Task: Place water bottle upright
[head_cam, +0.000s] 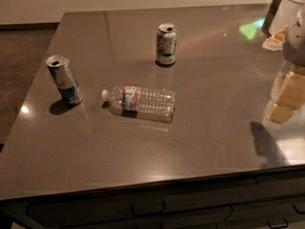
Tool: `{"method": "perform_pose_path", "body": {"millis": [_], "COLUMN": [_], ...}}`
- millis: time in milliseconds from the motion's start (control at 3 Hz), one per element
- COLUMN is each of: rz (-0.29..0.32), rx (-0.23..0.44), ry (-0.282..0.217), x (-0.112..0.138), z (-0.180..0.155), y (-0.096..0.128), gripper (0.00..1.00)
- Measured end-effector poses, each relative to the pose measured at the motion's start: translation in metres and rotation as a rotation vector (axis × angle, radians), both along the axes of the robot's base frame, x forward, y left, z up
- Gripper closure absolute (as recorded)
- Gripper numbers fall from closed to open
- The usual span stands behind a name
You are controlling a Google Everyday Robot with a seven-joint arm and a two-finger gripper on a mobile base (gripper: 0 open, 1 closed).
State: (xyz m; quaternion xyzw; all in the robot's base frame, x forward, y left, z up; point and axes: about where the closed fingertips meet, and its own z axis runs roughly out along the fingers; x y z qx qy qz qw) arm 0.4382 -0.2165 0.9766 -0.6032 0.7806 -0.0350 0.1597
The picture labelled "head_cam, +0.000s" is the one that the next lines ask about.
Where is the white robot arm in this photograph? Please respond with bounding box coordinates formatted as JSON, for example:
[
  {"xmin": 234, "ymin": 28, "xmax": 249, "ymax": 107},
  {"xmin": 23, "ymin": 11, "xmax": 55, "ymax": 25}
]
[{"xmin": 263, "ymin": 6, "xmax": 305, "ymax": 125}]

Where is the dark panel behind table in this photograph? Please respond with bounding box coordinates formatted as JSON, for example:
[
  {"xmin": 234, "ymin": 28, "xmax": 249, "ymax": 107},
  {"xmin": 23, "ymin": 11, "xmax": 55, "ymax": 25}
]
[{"xmin": 261, "ymin": 0, "xmax": 282, "ymax": 36}]

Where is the white cylinder in background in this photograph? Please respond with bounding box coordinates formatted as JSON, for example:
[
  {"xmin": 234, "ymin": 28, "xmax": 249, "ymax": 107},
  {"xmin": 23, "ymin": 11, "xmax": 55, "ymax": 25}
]
[{"xmin": 270, "ymin": 0, "xmax": 305, "ymax": 34}]

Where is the silver blue energy drink can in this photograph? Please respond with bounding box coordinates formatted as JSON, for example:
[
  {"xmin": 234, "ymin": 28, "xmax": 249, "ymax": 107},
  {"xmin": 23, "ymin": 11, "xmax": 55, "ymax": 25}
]
[{"xmin": 46, "ymin": 54, "xmax": 83, "ymax": 105}]

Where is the green white soda can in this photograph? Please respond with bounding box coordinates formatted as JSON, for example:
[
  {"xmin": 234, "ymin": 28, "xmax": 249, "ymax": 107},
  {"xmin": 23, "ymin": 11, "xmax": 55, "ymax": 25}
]
[{"xmin": 155, "ymin": 23, "xmax": 177, "ymax": 66}]

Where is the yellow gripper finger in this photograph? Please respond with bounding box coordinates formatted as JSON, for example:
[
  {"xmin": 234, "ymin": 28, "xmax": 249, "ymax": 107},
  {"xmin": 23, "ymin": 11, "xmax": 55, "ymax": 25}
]
[{"xmin": 266, "ymin": 71, "xmax": 305, "ymax": 125}]

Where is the clear plastic water bottle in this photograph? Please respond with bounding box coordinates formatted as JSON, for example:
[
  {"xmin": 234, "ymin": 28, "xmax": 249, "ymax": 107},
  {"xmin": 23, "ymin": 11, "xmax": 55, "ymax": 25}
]
[{"xmin": 101, "ymin": 85, "xmax": 175, "ymax": 123}]

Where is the dark drawer cabinet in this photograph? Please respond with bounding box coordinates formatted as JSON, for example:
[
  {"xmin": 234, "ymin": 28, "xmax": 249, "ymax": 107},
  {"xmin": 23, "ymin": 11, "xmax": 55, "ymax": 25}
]
[{"xmin": 1, "ymin": 167, "xmax": 305, "ymax": 229}]

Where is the crumpled paper item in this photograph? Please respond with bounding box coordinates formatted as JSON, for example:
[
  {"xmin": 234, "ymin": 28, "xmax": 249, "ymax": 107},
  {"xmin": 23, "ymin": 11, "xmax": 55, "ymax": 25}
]
[{"xmin": 262, "ymin": 25, "xmax": 288, "ymax": 52}]

